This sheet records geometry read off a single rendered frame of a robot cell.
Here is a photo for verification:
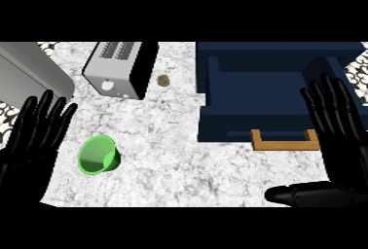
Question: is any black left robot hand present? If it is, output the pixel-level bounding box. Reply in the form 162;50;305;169
0;89;78;208

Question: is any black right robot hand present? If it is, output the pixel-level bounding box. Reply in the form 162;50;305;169
262;73;368;208

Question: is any green cup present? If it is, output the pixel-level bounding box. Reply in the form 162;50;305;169
76;134;122;176

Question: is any navy blue drawer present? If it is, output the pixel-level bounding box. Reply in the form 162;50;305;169
196;55;368;143

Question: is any grey appliance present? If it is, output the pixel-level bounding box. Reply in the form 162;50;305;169
0;42;76;108

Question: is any navy blue cabinet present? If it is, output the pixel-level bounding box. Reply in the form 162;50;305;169
193;42;368;95

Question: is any silver toaster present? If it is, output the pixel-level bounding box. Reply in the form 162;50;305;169
81;42;159;101

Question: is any small brown potato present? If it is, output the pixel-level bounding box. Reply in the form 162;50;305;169
156;74;171;88

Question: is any wooden drawer handle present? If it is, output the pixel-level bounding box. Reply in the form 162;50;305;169
249;128;320;152

